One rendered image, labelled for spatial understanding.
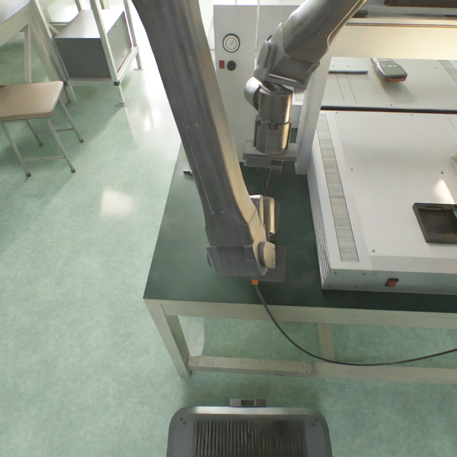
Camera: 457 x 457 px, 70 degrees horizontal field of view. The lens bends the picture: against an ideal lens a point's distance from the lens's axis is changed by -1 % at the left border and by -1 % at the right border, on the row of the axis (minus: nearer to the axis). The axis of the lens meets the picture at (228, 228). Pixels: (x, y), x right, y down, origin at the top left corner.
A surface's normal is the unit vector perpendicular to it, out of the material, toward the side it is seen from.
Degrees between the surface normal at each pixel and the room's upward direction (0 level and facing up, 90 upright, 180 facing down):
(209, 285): 0
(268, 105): 76
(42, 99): 6
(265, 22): 90
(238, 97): 90
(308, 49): 117
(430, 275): 90
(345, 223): 0
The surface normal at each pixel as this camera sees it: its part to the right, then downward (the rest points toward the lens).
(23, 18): 1.00, 0.04
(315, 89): -0.06, 0.78
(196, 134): -0.30, 0.54
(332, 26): 0.01, 0.98
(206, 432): -0.01, -0.63
